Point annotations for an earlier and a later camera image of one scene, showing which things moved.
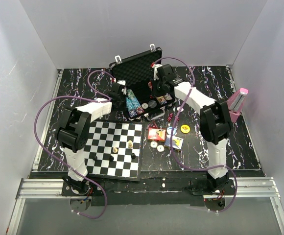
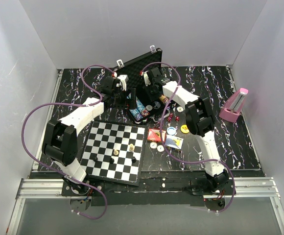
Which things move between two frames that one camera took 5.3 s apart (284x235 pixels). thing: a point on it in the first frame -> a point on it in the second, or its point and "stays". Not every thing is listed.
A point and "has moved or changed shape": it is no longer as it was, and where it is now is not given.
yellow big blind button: [185, 129] stays
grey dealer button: [152, 104] -> [157, 105]
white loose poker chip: [153, 144] stays
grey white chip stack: [178, 108] stays
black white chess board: [114, 150] stays
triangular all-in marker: [153, 125] has moved or changed shape
